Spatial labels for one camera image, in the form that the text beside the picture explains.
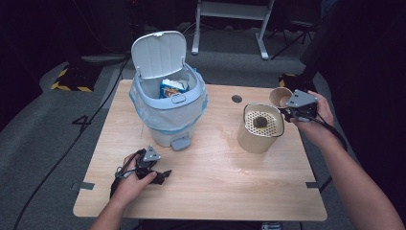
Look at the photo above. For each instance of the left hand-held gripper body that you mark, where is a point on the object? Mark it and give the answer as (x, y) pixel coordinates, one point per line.
(151, 155)

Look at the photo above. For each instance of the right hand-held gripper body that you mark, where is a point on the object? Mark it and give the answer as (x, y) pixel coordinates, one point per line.
(301, 100)

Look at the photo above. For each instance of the small brown paper cup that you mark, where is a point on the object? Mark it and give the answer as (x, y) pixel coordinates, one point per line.
(279, 96)

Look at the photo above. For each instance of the dark wet tea leaves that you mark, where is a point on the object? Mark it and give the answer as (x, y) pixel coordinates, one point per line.
(260, 122)

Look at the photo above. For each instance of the beige container with perforated strainer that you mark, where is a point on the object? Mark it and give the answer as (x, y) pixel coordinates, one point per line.
(255, 140)

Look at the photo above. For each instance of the white and blue pedal trash can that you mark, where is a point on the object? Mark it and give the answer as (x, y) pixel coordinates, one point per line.
(169, 105)

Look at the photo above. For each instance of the colourful printed snack box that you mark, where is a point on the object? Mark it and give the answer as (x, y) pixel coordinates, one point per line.
(172, 87)

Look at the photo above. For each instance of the person's left hand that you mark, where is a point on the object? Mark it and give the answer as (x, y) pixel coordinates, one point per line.
(129, 188)

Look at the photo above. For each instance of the person's right hand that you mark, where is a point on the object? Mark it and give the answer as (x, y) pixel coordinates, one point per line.
(320, 131)

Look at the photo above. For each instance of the black yellow striped stand base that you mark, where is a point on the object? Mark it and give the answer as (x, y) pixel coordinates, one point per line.
(288, 81)
(75, 78)

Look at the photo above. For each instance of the translucent blue trash bag liner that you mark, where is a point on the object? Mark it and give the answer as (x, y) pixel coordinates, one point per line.
(166, 116)

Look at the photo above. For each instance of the black tripod stand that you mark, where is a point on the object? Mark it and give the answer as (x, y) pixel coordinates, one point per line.
(297, 30)

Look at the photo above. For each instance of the grey tape piece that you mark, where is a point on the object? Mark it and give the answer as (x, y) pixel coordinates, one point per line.
(312, 185)
(83, 186)

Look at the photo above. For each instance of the person's shoe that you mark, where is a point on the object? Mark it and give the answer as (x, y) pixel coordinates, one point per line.
(271, 226)

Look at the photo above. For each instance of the white metal table frame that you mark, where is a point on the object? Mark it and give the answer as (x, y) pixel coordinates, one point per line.
(230, 11)

